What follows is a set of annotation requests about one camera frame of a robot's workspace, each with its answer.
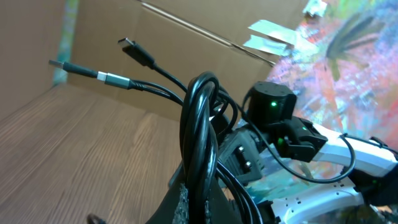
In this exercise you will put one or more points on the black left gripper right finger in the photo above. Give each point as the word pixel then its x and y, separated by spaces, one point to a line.
pixel 221 211

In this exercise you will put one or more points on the brown cardboard wall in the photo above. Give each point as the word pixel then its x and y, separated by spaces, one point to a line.
pixel 186 38

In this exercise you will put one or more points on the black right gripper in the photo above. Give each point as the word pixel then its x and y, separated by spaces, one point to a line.
pixel 240 155

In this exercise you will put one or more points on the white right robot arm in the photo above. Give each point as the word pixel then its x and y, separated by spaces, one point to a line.
pixel 369 173

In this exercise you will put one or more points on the colourful painted backdrop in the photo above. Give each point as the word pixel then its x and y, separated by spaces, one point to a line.
pixel 329 61

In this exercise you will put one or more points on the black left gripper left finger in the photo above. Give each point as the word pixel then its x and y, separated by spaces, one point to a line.
pixel 165 212

